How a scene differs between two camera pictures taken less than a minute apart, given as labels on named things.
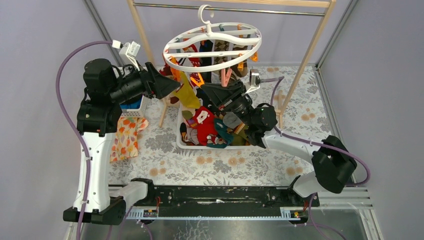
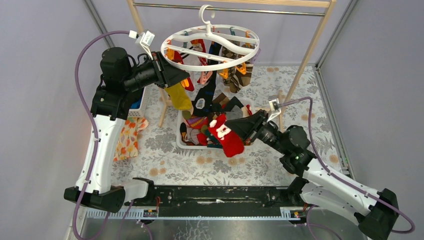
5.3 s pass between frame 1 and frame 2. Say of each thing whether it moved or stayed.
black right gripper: moved
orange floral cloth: stayed
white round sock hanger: stayed
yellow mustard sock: moved
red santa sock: moved
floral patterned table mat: stayed
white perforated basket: stayed
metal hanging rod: stayed
